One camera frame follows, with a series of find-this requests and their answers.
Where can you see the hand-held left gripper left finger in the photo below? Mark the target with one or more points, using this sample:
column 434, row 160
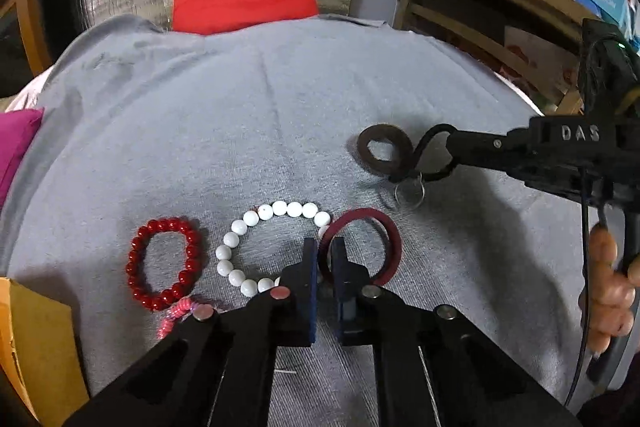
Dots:
column 311, row 292

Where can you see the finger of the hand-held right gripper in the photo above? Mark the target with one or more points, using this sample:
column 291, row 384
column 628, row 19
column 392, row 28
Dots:
column 480, row 152

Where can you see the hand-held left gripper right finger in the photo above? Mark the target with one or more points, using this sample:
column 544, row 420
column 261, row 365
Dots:
column 340, row 292

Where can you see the dark red bangle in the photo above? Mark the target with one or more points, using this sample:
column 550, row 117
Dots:
column 387, row 252

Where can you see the orange cardboard box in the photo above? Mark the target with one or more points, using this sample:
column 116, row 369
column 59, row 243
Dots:
column 30, row 347

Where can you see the person's right hand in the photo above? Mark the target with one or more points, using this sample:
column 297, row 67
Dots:
column 605, row 287

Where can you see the grey blanket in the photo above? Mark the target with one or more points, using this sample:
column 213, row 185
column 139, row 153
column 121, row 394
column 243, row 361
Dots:
column 225, row 117

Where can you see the magenta cushion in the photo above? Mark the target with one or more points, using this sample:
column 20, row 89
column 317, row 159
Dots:
column 15, row 147

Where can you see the pale pink sheet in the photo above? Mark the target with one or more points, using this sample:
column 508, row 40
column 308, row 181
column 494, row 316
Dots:
column 32, row 89

